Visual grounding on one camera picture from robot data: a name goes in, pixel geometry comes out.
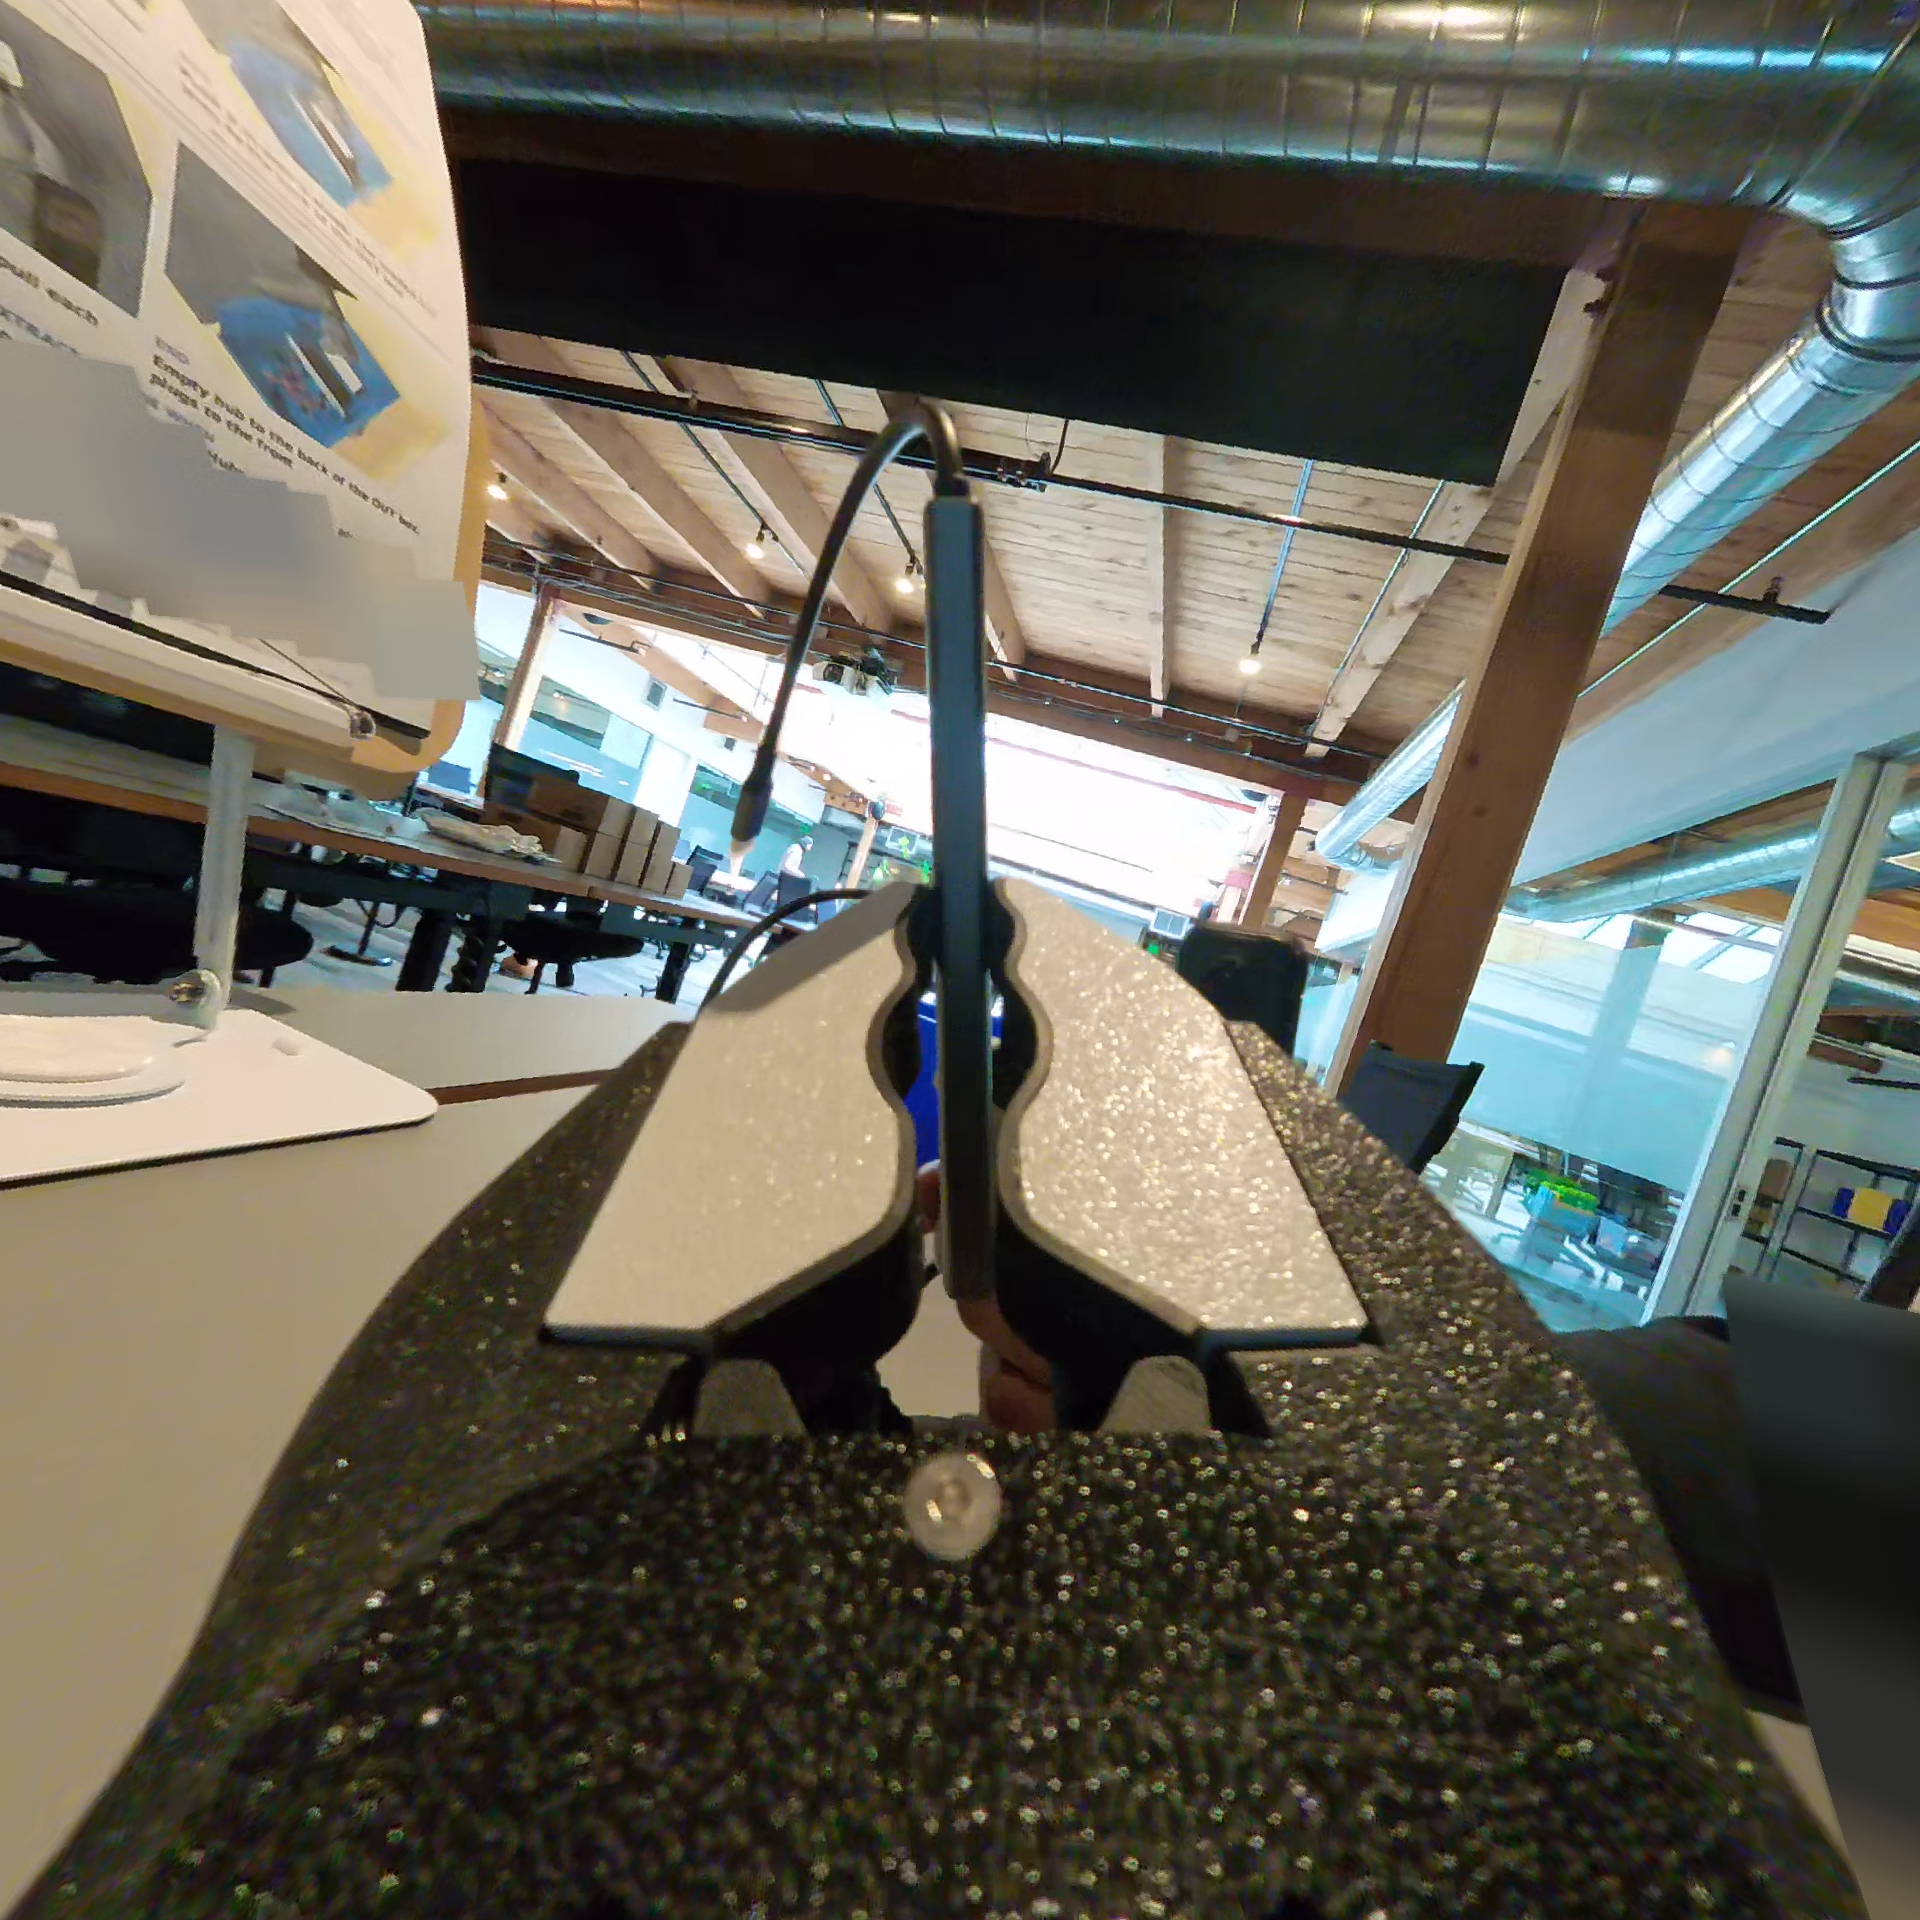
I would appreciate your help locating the white document stand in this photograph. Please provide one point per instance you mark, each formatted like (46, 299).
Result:
(301, 1095)

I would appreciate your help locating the silver ventilation duct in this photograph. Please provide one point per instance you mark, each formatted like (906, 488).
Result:
(1051, 77)

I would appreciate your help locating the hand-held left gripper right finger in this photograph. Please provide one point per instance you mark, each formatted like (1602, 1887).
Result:
(1172, 1171)

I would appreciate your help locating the wooden post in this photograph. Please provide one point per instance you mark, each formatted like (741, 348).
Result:
(1547, 676)

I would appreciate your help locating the wooden office desk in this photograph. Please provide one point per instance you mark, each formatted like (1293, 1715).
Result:
(376, 839)

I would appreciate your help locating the black office chair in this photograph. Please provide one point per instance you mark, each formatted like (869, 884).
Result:
(1412, 1102)

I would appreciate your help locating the metal shelf rack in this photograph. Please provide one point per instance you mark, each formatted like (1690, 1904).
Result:
(1845, 1214)

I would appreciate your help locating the grey usb hub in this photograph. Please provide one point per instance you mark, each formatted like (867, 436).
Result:
(962, 750)

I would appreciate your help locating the printed instruction sheet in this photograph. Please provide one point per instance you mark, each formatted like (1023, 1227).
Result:
(301, 224)

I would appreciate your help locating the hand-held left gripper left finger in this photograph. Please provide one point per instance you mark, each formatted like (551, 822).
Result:
(751, 1171)

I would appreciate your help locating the row of cardboard boxes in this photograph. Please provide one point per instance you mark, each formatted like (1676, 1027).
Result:
(600, 832)

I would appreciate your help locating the dark grey flat panel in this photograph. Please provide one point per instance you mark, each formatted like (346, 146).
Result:
(1845, 1500)

